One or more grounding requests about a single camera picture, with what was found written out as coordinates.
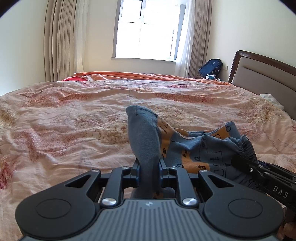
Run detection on blue patterned children's pants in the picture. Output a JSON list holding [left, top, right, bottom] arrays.
[[126, 105, 260, 199]]

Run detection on person's hand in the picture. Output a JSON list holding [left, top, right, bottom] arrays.
[[276, 207, 296, 240]]

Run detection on white pillow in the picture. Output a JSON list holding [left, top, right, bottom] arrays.
[[259, 93, 284, 110]]

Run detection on pink floral duvet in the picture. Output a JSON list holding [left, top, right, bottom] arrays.
[[1, 79, 295, 240]]

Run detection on brown padded headboard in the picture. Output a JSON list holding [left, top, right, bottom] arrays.
[[228, 50, 295, 119]]

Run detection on blue backpack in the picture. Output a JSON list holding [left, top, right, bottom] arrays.
[[199, 59, 223, 78]]

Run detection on beige right curtain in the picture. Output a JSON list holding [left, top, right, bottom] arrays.
[[175, 0, 213, 78]]

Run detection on beige curtain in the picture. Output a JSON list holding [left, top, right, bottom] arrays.
[[44, 0, 89, 81], [175, 0, 213, 78]]

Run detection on white framed window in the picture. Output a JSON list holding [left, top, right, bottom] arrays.
[[113, 0, 188, 61]]

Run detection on beige left curtain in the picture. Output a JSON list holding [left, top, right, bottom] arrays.
[[44, 0, 89, 81]]

